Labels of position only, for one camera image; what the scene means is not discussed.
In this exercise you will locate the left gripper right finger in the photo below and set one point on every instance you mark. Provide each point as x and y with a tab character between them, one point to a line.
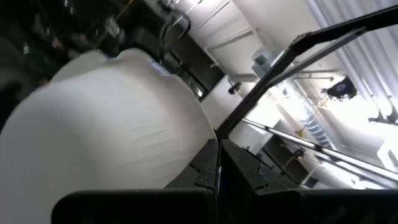
280	208

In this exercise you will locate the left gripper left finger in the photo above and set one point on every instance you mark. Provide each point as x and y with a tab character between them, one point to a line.
140	208

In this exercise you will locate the blue patterned paper bowl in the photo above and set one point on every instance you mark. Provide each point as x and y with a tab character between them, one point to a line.
109	124

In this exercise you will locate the black overhead camera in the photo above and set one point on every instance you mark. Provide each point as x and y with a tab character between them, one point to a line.
341	88

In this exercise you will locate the black aluminium rig frame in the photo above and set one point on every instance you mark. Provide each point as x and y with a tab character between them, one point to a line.
342	29

